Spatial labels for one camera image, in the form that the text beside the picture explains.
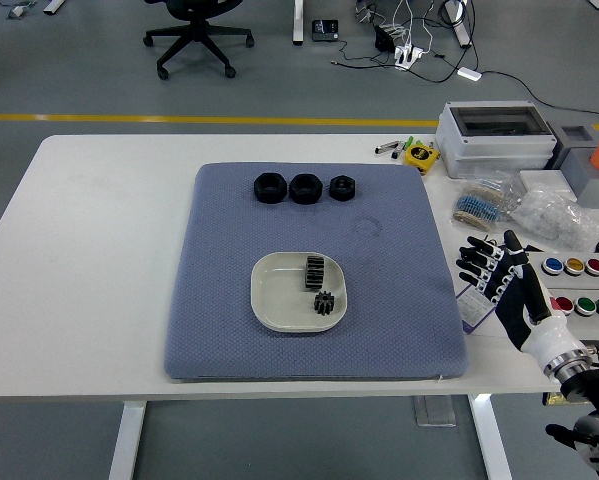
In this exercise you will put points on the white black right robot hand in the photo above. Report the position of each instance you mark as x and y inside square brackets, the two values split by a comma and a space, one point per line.
[519, 310]

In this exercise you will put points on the small black gear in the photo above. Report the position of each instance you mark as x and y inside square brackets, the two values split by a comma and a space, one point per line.
[324, 304]

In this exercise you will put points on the large black gear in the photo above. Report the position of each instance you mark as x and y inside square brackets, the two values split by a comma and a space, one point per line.
[314, 274]

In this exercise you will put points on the white square plate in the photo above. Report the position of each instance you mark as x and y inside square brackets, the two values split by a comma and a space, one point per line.
[279, 305]

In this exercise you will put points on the white flat box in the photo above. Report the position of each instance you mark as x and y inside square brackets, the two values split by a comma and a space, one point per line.
[544, 180]

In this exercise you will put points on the small black hex nut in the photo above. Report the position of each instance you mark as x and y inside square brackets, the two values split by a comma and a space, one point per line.
[336, 194]

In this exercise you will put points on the large black hex nut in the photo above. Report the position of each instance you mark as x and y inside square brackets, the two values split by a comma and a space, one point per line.
[264, 193]
[299, 196]

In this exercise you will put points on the white purple label card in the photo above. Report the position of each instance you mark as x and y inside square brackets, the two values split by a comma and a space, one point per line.
[471, 310]

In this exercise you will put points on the grey push-button control panel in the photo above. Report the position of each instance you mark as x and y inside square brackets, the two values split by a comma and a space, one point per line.
[579, 282]

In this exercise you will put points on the clear plastic parts bag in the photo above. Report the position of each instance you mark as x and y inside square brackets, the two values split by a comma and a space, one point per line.
[554, 215]

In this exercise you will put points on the bag of resistors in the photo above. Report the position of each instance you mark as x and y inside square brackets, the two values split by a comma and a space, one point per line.
[479, 205]

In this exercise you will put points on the grey floor plate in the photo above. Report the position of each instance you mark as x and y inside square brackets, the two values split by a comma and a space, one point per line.
[434, 411]

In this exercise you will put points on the white table leg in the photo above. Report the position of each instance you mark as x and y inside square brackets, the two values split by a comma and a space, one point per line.
[491, 440]
[126, 440]

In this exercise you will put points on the dark grey recessed block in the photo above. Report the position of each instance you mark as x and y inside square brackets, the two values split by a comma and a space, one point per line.
[561, 155]

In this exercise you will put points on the yellow tape measure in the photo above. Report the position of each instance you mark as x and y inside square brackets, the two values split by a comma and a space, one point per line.
[419, 156]

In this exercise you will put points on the black white marker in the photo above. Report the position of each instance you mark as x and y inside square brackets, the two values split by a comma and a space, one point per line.
[398, 152]

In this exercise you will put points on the silver black marker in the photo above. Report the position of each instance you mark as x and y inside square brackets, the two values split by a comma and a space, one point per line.
[388, 147]

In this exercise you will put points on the white power adapter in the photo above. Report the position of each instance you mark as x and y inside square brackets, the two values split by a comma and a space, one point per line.
[469, 74]

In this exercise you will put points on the white power strip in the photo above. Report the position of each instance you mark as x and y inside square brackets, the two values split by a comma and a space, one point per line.
[408, 55]

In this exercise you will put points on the blue-grey quilted mat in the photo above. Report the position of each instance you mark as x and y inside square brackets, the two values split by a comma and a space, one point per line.
[219, 300]

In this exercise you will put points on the black power adapter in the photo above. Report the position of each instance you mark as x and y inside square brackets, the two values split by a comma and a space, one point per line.
[383, 39]

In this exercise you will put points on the black desk phone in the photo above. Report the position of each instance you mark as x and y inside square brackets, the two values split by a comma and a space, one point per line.
[325, 29]

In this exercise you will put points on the black office chair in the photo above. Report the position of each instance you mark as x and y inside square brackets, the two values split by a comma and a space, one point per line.
[199, 30]

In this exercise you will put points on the grey floor device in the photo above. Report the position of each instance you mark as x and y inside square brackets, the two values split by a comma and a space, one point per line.
[19, 11]

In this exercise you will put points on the grey electrical enclosure box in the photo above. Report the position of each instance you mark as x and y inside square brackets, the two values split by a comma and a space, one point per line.
[479, 150]

